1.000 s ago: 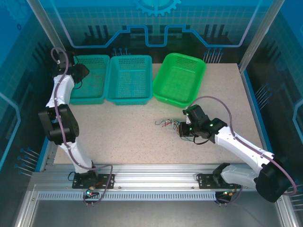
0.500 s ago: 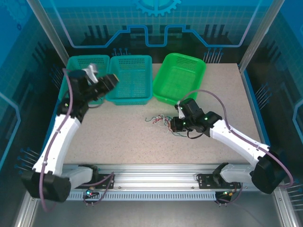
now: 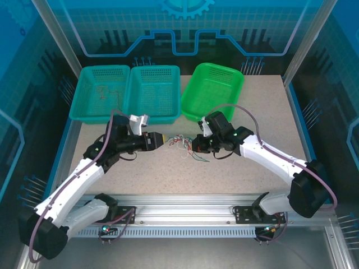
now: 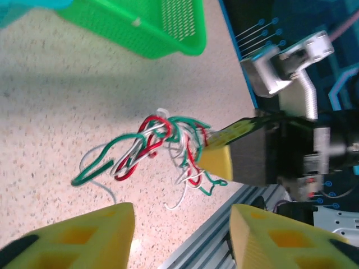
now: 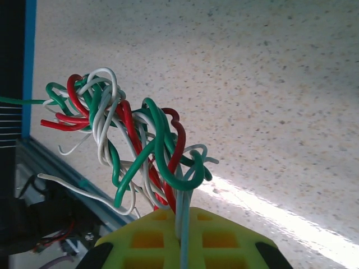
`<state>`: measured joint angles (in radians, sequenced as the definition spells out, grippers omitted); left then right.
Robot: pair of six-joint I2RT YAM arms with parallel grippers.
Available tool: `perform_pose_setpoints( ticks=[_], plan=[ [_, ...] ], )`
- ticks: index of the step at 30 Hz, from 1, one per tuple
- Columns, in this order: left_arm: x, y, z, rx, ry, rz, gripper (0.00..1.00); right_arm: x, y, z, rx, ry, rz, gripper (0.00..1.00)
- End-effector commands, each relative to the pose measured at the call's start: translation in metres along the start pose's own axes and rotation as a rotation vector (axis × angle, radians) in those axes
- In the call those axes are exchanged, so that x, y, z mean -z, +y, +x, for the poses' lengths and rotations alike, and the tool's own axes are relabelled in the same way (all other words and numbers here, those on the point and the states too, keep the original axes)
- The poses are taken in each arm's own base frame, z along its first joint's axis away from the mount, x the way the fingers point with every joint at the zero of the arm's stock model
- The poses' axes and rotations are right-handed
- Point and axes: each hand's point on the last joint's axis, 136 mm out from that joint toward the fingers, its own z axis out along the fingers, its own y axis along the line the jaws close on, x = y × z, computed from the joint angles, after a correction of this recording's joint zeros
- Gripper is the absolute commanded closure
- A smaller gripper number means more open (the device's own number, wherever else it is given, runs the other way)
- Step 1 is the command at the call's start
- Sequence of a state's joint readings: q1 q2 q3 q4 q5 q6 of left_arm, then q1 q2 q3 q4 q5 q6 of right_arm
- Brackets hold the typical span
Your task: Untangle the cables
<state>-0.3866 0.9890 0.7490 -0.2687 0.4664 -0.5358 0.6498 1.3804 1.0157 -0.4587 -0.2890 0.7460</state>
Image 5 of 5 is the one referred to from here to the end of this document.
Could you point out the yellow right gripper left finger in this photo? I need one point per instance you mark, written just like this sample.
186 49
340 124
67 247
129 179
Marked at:
123 243

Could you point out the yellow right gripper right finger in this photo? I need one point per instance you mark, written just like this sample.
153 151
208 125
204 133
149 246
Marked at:
246 252

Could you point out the blue table edge trim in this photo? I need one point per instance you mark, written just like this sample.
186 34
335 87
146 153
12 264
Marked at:
29 56

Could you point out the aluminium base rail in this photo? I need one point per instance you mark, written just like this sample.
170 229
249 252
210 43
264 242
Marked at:
42 157

